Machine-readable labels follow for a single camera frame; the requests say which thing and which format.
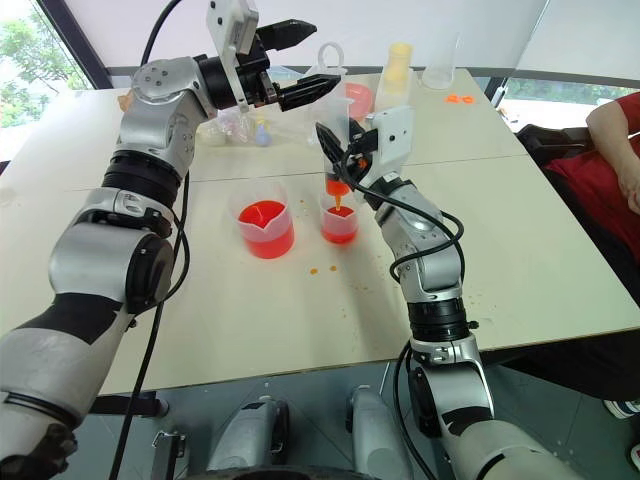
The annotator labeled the person's bare hand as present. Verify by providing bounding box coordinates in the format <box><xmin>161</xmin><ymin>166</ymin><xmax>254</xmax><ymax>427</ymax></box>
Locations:
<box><xmin>618</xmin><ymin>167</ymin><xmax>640</xmax><ymax>214</ymax></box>

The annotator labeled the silver right robot leg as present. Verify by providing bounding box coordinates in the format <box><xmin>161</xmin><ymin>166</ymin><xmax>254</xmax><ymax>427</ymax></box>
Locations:
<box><xmin>345</xmin><ymin>384</ymin><xmax>414</xmax><ymax>480</ymax></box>

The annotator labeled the silver left robot leg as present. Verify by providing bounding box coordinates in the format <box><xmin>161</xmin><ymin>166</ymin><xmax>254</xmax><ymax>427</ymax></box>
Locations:
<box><xmin>207</xmin><ymin>394</ymin><xmax>291</xmax><ymax>474</ymax></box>

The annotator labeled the white sneaker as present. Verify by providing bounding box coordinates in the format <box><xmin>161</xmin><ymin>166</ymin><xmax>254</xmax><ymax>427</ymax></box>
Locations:
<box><xmin>603</xmin><ymin>397</ymin><xmax>640</xmax><ymax>420</ymax></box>

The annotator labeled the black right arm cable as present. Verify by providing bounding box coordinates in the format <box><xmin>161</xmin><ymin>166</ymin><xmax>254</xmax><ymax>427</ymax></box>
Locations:
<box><xmin>340</xmin><ymin>147</ymin><xmax>466</xmax><ymax>480</ymax></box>

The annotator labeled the small blue yellow figure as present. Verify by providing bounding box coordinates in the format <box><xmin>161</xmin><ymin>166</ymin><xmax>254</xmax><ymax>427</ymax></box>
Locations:
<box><xmin>253</xmin><ymin>117</ymin><xmax>274</xmax><ymax>147</ymax></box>

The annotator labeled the large clear plastic syringe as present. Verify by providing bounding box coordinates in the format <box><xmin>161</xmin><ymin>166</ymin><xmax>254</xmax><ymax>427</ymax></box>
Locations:
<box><xmin>315</xmin><ymin>42</ymin><xmax>357</xmax><ymax>214</ymax></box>

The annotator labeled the black chair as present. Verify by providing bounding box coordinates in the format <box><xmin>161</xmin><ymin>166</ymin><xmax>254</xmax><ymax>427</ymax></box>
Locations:
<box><xmin>514</xmin><ymin>123</ymin><xmax>601</xmax><ymax>174</ymax></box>

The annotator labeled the person in red shirt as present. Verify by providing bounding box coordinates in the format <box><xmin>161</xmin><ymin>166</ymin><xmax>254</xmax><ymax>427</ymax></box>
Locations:
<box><xmin>542</xmin><ymin>92</ymin><xmax>640</xmax><ymax>301</ymax></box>

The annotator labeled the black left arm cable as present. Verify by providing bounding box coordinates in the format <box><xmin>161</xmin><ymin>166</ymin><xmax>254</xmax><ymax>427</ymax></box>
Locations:
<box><xmin>107</xmin><ymin>0</ymin><xmax>192</xmax><ymax>480</ymax></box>

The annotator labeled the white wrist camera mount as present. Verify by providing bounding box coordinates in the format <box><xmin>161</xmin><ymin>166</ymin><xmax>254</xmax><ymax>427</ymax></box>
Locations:
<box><xmin>206</xmin><ymin>0</ymin><xmax>260</xmax><ymax>114</ymax></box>
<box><xmin>364</xmin><ymin>104</ymin><xmax>416</xmax><ymax>187</ymax></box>

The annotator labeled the empty clear beaker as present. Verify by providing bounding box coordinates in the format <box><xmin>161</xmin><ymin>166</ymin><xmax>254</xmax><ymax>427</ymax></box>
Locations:
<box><xmin>421</xmin><ymin>32</ymin><xmax>462</xmax><ymax>91</ymax></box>

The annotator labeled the clear bottle yellow cap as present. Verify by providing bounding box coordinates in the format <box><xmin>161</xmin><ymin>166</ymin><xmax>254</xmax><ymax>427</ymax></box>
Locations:
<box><xmin>374</xmin><ymin>42</ymin><xmax>416</xmax><ymax>114</ymax></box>

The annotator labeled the silver robot leg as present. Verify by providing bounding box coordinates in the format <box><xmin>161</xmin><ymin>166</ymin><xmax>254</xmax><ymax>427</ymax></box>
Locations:
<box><xmin>345</xmin><ymin>384</ymin><xmax>414</xmax><ymax>480</ymax></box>
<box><xmin>207</xmin><ymin>394</ymin><xmax>291</xmax><ymax>474</ymax></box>

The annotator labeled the small clear cup red liquid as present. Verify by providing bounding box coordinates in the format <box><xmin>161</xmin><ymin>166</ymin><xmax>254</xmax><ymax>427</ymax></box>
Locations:
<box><xmin>318</xmin><ymin>192</ymin><xmax>362</xmax><ymax>246</ymax></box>

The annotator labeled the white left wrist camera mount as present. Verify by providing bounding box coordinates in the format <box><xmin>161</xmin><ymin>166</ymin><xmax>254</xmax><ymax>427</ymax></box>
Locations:
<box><xmin>206</xmin><ymin>0</ymin><xmax>260</xmax><ymax>114</ymax></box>

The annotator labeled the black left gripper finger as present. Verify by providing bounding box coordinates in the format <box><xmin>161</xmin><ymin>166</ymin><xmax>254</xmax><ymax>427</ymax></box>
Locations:
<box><xmin>256</xmin><ymin>18</ymin><xmax>318</xmax><ymax>53</ymax></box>
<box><xmin>277</xmin><ymin>74</ymin><xmax>343</xmax><ymax>113</ymax></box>

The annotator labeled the black table frame bracket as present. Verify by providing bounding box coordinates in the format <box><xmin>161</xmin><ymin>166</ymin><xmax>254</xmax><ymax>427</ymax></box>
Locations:
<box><xmin>89</xmin><ymin>392</ymin><xmax>169</xmax><ymax>419</ymax></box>

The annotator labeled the clear plastic bag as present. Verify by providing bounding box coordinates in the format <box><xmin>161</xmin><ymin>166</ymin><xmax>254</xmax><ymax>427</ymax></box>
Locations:
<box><xmin>214</xmin><ymin>107</ymin><xmax>257</xmax><ymax>146</ymax></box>

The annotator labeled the large measuring cup red liquid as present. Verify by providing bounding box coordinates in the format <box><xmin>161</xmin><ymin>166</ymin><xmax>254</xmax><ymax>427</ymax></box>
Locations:
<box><xmin>228</xmin><ymin>187</ymin><xmax>297</xmax><ymax>260</ymax></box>

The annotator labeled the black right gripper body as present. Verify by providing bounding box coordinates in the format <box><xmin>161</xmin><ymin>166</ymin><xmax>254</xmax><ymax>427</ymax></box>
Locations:
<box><xmin>342</xmin><ymin>127</ymin><xmax>381</xmax><ymax>188</ymax></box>

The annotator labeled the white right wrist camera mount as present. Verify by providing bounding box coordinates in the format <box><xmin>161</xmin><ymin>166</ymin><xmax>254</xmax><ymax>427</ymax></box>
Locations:
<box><xmin>364</xmin><ymin>104</ymin><xmax>416</xmax><ymax>187</ymax></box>

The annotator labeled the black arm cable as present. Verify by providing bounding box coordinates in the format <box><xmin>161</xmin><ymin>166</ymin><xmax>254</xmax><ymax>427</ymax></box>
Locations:
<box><xmin>107</xmin><ymin>0</ymin><xmax>192</xmax><ymax>480</ymax></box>
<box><xmin>340</xmin><ymin>147</ymin><xmax>466</xmax><ymax>480</ymax></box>

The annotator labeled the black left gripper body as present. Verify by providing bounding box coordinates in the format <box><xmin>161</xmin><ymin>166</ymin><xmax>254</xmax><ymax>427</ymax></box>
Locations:
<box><xmin>233</xmin><ymin>28</ymin><xmax>282</xmax><ymax>110</ymax></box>

